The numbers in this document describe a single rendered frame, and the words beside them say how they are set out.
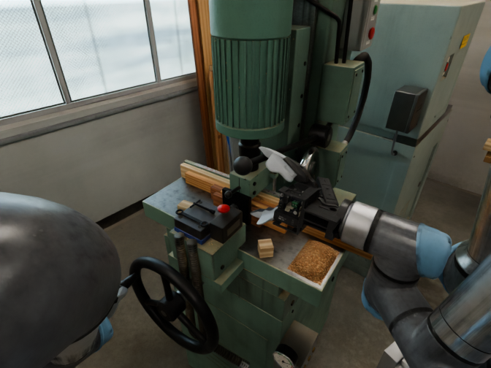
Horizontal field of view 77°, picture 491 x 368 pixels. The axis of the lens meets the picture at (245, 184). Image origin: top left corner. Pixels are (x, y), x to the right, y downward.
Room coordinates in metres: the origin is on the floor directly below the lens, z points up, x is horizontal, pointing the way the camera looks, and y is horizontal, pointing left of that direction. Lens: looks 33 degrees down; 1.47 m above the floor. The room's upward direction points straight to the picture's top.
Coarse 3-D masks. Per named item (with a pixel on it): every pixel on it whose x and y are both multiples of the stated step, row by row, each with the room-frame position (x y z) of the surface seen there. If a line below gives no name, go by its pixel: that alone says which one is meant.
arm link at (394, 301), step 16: (368, 272) 0.37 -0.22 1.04; (368, 288) 0.35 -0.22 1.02; (384, 288) 0.33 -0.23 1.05; (400, 288) 0.32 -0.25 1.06; (416, 288) 0.33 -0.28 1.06; (368, 304) 0.34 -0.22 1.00; (384, 304) 0.31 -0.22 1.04; (400, 304) 0.30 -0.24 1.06; (416, 304) 0.29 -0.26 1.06; (384, 320) 0.30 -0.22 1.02
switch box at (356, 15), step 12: (348, 0) 0.91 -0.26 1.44; (360, 0) 0.89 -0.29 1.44; (372, 0) 0.89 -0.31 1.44; (360, 12) 0.89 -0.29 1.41; (372, 12) 0.91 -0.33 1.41; (360, 24) 0.88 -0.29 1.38; (372, 24) 0.92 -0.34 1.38; (360, 36) 0.88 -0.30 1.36; (348, 48) 0.90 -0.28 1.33; (360, 48) 0.88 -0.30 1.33
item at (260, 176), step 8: (264, 168) 0.76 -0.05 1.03; (232, 176) 0.72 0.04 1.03; (240, 176) 0.71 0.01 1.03; (248, 176) 0.71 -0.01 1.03; (256, 176) 0.72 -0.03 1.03; (264, 176) 0.75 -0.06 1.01; (232, 184) 0.72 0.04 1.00; (240, 184) 0.71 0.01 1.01; (248, 184) 0.69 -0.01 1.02; (256, 184) 0.72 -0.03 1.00; (264, 184) 0.75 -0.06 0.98; (240, 192) 0.71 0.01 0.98; (248, 192) 0.69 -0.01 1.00; (256, 192) 0.72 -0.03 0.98
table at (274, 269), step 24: (168, 192) 0.83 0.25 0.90; (192, 192) 0.83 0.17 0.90; (168, 216) 0.71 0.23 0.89; (288, 240) 0.60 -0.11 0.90; (240, 264) 0.55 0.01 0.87; (264, 264) 0.53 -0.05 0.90; (288, 264) 0.52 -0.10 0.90; (336, 264) 0.52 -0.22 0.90; (216, 288) 0.49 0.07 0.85; (288, 288) 0.49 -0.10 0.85; (312, 288) 0.45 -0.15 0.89
